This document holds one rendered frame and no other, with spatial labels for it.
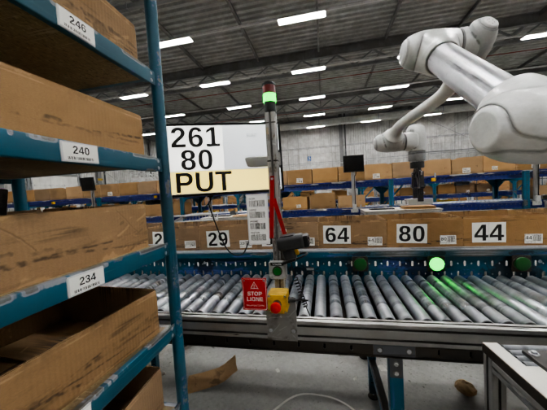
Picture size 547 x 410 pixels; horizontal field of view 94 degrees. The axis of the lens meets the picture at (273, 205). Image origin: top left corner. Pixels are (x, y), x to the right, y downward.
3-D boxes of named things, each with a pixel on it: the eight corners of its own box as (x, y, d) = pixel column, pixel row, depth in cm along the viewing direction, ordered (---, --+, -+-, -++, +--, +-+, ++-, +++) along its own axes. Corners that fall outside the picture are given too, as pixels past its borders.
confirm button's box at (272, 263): (269, 280, 97) (268, 262, 97) (270, 276, 100) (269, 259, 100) (286, 280, 96) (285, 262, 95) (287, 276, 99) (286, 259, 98)
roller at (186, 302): (177, 321, 113) (167, 322, 114) (222, 280, 164) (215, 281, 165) (175, 310, 113) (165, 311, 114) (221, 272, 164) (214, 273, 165)
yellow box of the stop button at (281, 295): (267, 316, 92) (265, 296, 92) (272, 305, 101) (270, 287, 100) (307, 317, 89) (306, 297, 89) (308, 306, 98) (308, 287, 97)
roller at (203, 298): (186, 309, 112) (191, 320, 111) (229, 272, 162) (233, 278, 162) (177, 313, 113) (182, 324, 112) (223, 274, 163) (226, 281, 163)
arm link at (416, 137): (421, 152, 154) (398, 154, 155) (420, 126, 153) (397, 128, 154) (431, 149, 143) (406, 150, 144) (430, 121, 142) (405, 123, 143)
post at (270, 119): (267, 340, 101) (253, 112, 96) (269, 333, 106) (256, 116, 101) (297, 342, 99) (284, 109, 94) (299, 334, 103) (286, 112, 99)
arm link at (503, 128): (667, 102, 43) (526, 111, 46) (592, 176, 55) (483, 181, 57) (456, 19, 98) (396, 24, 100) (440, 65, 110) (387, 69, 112)
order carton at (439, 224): (387, 248, 148) (386, 220, 147) (376, 238, 177) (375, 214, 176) (463, 247, 140) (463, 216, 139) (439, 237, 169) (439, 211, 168)
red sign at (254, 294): (243, 309, 102) (241, 277, 101) (243, 308, 103) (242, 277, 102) (282, 311, 99) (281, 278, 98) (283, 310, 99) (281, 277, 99)
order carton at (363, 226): (318, 250, 155) (317, 222, 155) (319, 240, 184) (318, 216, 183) (387, 248, 148) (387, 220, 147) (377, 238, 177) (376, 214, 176)
